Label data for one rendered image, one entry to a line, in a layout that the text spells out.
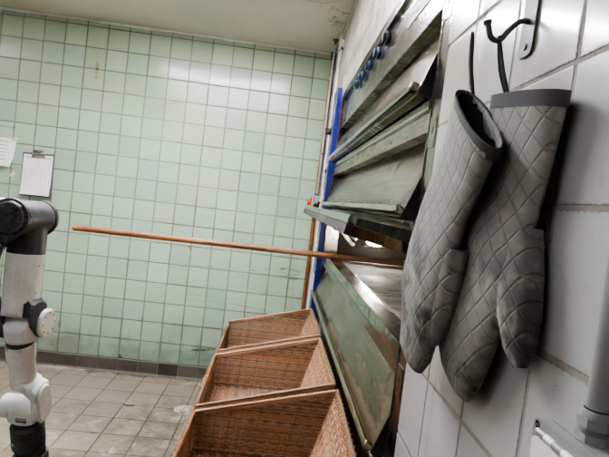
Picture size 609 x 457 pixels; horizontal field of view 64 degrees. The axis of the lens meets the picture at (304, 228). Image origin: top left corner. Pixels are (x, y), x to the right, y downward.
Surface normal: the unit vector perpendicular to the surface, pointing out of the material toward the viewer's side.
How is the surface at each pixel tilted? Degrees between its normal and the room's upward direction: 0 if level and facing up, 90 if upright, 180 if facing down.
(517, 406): 90
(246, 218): 90
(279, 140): 90
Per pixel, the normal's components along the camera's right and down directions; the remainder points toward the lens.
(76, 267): 0.05, 0.06
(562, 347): -0.99, -0.12
